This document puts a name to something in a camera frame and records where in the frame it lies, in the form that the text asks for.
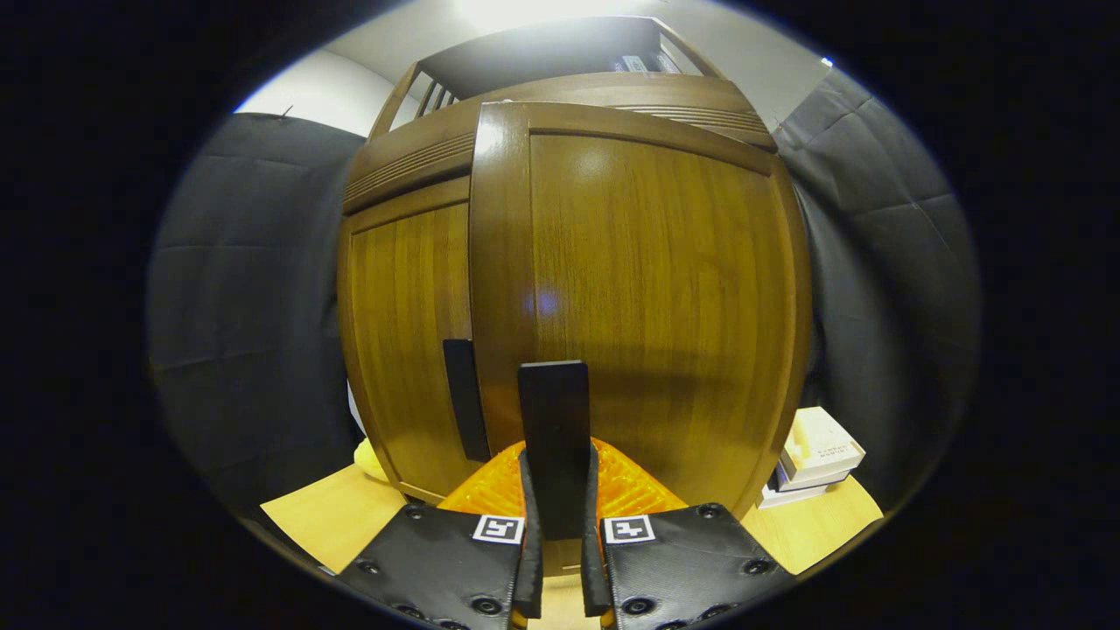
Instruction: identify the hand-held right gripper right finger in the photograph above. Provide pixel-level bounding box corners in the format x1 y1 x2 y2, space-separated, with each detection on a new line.
581 437 797 630

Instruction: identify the large ceiling light panel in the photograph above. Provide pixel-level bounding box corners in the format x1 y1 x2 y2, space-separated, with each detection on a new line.
451 0 675 34

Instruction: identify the brown wooden shoe cabinet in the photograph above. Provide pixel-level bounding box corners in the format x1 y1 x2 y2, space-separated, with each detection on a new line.
337 16 815 578

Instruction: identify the black door handle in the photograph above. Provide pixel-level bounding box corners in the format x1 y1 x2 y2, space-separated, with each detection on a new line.
518 360 591 542
443 339 493 464

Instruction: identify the wooden cabinet door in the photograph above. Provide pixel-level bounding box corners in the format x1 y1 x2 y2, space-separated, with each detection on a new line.
469 101 813 574
339 175 478 504

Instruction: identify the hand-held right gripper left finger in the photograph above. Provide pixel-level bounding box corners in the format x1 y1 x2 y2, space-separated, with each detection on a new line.
337 442 545 630

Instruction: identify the white flat book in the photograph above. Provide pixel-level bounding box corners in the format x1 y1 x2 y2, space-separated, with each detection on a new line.
757 468 854 510

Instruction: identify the pale yellow plush ball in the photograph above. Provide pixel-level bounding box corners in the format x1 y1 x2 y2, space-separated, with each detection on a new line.
354 437 391 482

